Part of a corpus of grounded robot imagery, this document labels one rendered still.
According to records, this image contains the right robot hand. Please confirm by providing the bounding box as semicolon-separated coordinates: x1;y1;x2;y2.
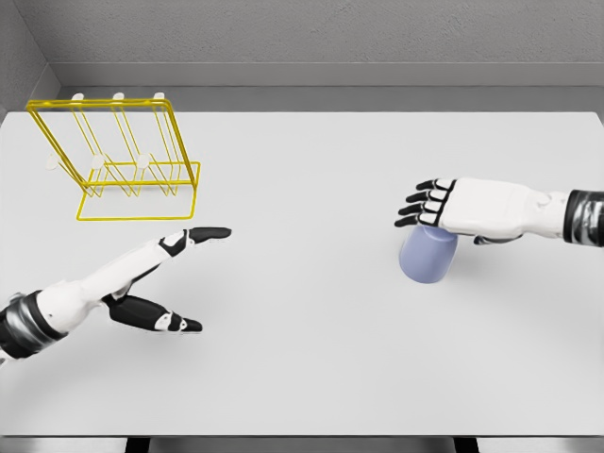
394;176;539;246

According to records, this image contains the yellow wire cup holder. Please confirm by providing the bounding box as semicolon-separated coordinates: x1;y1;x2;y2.
25;92;202;222

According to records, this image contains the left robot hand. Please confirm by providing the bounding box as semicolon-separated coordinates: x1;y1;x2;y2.
79;226;233;334

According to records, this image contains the lavender cup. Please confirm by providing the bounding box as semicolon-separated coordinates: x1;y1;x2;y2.
398;225;460;285

